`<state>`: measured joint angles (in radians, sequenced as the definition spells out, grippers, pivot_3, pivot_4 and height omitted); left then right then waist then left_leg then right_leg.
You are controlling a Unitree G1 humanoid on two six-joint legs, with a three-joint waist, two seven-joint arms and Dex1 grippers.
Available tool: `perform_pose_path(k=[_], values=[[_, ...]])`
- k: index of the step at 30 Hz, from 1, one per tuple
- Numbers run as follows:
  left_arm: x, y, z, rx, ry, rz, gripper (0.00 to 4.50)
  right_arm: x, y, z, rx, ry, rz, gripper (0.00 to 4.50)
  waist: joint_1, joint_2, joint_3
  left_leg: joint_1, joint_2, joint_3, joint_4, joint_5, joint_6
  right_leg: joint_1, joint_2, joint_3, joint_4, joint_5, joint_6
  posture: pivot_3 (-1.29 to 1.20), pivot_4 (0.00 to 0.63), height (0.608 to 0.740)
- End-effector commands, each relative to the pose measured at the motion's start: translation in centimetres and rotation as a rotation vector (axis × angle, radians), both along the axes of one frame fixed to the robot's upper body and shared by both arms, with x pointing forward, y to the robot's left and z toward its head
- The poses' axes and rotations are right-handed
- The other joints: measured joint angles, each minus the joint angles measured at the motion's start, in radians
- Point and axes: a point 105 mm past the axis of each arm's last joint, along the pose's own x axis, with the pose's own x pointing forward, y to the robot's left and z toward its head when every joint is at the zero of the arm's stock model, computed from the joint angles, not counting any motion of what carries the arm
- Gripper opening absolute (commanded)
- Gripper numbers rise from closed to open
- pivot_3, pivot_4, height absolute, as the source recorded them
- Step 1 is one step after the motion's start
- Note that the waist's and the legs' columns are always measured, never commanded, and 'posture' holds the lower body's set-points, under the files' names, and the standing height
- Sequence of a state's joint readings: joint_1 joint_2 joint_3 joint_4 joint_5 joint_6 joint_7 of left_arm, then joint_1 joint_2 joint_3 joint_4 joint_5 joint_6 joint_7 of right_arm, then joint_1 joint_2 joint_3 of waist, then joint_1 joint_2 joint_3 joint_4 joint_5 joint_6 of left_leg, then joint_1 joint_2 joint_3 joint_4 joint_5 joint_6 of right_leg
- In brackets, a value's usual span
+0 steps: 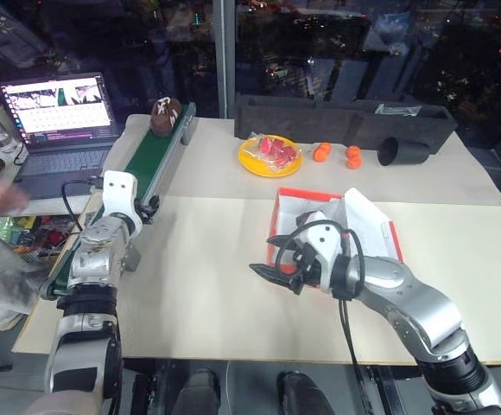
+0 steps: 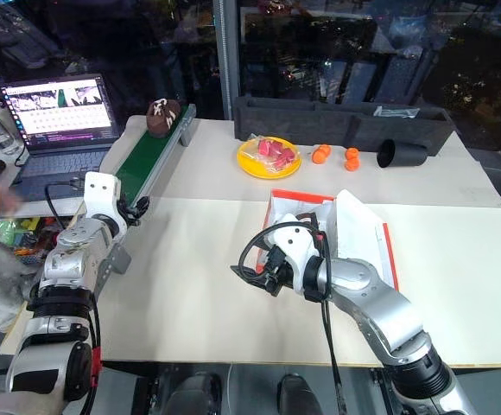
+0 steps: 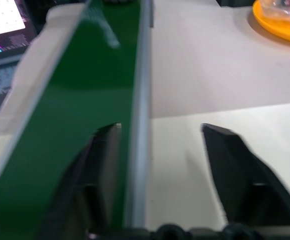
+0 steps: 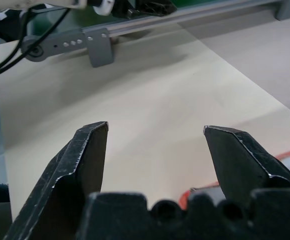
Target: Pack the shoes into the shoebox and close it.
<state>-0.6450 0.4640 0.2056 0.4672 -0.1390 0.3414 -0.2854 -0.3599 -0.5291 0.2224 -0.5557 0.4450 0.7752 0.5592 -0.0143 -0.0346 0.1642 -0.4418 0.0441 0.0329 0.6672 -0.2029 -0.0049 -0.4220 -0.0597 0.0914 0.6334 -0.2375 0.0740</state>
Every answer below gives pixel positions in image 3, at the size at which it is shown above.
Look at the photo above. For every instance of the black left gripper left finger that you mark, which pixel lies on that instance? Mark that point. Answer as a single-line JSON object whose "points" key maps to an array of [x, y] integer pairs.
{"points": [[97, 175]]}

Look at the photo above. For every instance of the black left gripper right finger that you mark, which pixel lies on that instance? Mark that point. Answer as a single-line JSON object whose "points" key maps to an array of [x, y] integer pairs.
{"points": [[237, 180]]}

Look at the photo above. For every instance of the green conveyor belt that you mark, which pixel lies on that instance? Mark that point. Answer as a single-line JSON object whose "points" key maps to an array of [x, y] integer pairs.
{"points": [[85, 95]]}

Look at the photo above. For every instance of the beige conveyor side panel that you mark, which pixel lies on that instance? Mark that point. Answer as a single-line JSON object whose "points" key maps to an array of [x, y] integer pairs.
{"points": [[32, 75]]}

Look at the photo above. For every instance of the orange plastic plate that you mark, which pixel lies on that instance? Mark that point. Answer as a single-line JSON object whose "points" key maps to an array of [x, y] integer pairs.
{"points": [[272, 26]]}

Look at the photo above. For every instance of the open laptop computer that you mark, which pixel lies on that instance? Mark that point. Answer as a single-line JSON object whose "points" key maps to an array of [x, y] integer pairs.
{"points": [[2, 37]]}

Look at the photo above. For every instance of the clear plastic bag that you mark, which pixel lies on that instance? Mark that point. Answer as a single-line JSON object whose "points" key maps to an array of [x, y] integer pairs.
{"points": [[285, 8]]}

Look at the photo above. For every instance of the silver conveyor side rail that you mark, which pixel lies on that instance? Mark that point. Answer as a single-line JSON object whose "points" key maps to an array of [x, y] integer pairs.
{"points": [[140, 105]]}

